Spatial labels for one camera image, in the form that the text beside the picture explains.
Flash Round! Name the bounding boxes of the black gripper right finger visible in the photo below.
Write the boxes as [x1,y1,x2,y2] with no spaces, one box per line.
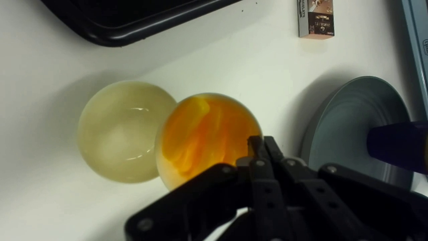
[262,136,428,241]

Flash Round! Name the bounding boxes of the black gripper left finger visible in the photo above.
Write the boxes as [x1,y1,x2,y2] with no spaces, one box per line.
[124,136,273,241]

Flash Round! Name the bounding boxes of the translucent yellow plastic cup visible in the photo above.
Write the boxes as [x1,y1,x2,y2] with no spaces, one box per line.
[154,93,264,192]

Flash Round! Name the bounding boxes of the orange stick-shaped cup contents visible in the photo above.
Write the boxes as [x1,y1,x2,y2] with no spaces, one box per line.
[162,98,252,179]

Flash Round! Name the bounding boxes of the purple small cup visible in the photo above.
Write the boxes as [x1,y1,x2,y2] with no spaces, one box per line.
[367,121,428,175]

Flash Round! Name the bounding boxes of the empty translucent pale cup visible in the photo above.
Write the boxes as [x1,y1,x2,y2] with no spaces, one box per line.
[76,80,179,185]

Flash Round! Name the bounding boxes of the grey-blue round plate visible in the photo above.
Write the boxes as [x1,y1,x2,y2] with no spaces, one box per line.
[298,76,415,192]

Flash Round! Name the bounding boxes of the light blue toaster oven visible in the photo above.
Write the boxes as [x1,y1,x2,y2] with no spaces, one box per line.
[400,0,428,120]

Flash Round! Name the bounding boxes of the dark brown chocolate box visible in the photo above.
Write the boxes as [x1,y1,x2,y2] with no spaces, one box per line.
[297,0,336,41]

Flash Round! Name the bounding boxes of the black plastic tray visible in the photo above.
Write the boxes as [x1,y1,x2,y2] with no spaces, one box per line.
[40,0,242,49]

